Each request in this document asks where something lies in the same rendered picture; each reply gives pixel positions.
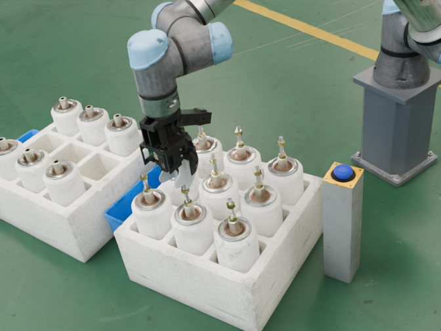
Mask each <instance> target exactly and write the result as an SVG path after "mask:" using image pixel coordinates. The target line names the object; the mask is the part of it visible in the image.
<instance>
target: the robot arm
mask: <svg viewBox="0 0 441 331"><path fill-rule="evenodd" d="M234 1H235V0H178V1H176V2H175V3H172V2H166V3H162V4H160V5H158V6H157V7H156V8H155V10H154V11H153V14H152V27H153V30H144V31H141V32H138V33H136V34H134V35H133V36H132V37H131V38H130V39H129V40H128V43H127V48H128V53H129V60H130V66H131V68H132V70H133V75H134V78H135V83H136V88H137V91H138V96H139V99H140V104H141V107H142V112H143V113H144V115H145V118H143V119H142V120H141V121H139V125H140V130H141V132H142V137H143V140H144V141H142V142H141V143H140V144H139V147H140V151H141V154H142V159H143V162H144V165H146V164H147V163H148V162H153V163H155V164H156V166H159V167H160V170H161V171H162V172H161V174H160V176H159V181H160V182H161V183H164V182H166V181H168V180H170V179H172V178H174V179H175V188H182V186H183V185H184V186H185V189H186V190H187V189H188V188H189V187H190V186H191V184H192V182H193V180H194V177H195V174H196V171H197V168H198V162H199V159H198V154H197V152H196V146H194V144H193V142H192V138H191V136H190V135H189V134H188V132H187V131H185V130H184V128H183V127H181V126H187V125H205V124H209V123H211V114H212V112H209V111H207V110H206V109H203V108H194V109H187V110H181V109H180V99H179V93H178V89H177V81H176V78H178V77H181V76H185V75H188V74H191V73H193V72H197V71H199V70H202V69H204V68H208V67H210V66H213V65H214V66H216V65H217V64H218V63H221V62H224V61H225V60H228V59H229V58H230V57H231V56H232V53H233V42H232V38H231V35H230V32H229V31H228V29H227V27H226V26H225V25H224V24H223V23H221V22H215V23H212V24H211V23H210V21H212V20H213V19H214V18H215V17H217V16H218V15H219V14H220V13H221V12H222V11H223V10H225V9H226V8H227V7H229V6H230V5H231V4H232V3H233V2H234ZM382 15H383V17H382V28H381V50H380V52H379V54H378V57H377V59H376V61H375V64H374V66H373V75H372V76H373V79H374V81H375V82H376V83H378V84H379V85H381V86H383V87H386V88H389V89H399V90H404V89H414V88H417V87H420V86H422V85H424V84H426V82H428V80H429V78H430V72H431V68H430V66H429V62H428V58H429V59H431V60H433V61H435V62H437V63H438V64H439V65H440V66H441V0H385V1H384V3H383V11H382ZM207 24H208V25H207ZM144 148H146V149H148V152H149V156H148V157H147V158H146V159H145V157H144V153H143V149H144Z"/></svg>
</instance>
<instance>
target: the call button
mask: <svg viewBox="0 0 441 331"><path fill-rule="evenodd" d="M334 174H335V175H336V176H337V177H338V178H340V179H348V178H349V177H350V176H351V175H352V167H350V166H349V165H346V164H340V165H337V166H335V168H334Z"/></svg>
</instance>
